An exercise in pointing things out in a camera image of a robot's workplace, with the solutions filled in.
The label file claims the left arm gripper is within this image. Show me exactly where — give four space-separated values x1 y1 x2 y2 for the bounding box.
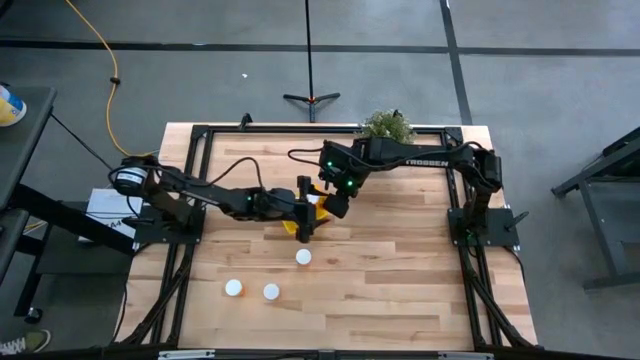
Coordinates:
260 175 319 245

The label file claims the yellow plastic basket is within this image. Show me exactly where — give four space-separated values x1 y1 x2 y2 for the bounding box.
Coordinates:
281 182 332 236

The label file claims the green potted plant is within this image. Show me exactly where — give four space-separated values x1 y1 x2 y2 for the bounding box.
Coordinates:
355 109 417 146

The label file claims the black tripod stand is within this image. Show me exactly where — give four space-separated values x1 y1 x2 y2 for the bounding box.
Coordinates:
282 0 342 124

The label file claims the white paper box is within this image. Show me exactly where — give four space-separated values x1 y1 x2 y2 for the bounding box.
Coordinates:
85 187 146 242

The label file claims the black metal stand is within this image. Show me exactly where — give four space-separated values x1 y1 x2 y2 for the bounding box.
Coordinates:
551 127 640 292

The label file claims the black side desk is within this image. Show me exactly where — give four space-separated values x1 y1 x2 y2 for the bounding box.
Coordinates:
0 85 136 324

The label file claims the person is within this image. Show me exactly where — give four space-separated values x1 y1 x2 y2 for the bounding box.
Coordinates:
0 328 52 355

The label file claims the disinfecting wipes canister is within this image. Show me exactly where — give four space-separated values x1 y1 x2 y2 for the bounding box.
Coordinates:
0 83 28 128

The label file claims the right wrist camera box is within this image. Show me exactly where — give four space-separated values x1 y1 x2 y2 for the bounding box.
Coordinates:
318 140 357 176

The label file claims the right wrist camera black cable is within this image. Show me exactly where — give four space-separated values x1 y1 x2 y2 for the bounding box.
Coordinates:
287 147 326 169

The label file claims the wrist camera black cable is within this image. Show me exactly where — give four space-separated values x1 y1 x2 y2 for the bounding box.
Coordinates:
207 156 265 191
287 147 326 169

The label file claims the left wrist camera black cable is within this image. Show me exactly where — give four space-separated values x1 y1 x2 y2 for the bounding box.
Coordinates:
207 156 265 191

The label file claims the black aluminium rig frame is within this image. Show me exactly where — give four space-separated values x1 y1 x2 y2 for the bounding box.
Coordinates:
117 123 539 351

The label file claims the silver aluminium bracket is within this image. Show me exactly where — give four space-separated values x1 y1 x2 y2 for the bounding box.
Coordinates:
438 351 495 360
158 349 216 360

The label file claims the yellow extension cable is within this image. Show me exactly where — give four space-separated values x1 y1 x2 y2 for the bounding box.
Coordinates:
63 0 159 159

